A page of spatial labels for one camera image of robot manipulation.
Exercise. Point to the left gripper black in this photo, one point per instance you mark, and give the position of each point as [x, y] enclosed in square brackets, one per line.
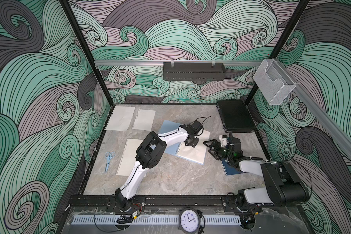
[195, 144]

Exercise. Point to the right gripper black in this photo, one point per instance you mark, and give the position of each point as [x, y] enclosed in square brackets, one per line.
[214, 142]

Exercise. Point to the dark blue spiral notebook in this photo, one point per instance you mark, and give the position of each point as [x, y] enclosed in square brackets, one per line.
[228, 170]

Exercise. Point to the light blue spiral notebook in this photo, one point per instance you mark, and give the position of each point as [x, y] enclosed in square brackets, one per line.
[196, 155]

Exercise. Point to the cream lined spiral notebook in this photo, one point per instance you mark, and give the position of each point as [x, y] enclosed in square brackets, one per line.
[128, 158]

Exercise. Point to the torn lined paper page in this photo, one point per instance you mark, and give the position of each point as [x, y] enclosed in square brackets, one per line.
[120, 119]

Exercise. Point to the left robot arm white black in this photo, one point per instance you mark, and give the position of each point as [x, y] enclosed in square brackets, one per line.
[148, 155]

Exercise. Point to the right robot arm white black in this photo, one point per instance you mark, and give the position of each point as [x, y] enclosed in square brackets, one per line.
[282, 185]

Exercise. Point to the black hard case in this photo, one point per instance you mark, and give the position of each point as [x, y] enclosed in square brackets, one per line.
[235, 116]

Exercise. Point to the round white clock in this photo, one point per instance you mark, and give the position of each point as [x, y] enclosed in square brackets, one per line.
[189, 221]

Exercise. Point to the light blue scissors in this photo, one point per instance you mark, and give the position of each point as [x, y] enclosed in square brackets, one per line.
[109, 156]

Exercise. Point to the black wall tray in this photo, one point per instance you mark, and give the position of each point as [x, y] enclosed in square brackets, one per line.
[194, 72]

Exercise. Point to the clear acrylic wall holder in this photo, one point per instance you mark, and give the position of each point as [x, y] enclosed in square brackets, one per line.
[274, 81]

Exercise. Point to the aluminium rail back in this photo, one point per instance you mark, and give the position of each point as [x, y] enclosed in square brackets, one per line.
[137, 62]

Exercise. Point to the aluminium rail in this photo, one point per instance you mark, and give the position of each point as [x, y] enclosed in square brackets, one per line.
[137, 62]
[311, 93]

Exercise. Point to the aluminium rail right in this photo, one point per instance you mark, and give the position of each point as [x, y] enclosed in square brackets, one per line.
[311, 93]

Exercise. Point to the white slotted cable duct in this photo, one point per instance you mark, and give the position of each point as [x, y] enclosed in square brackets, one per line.
[229, 220]

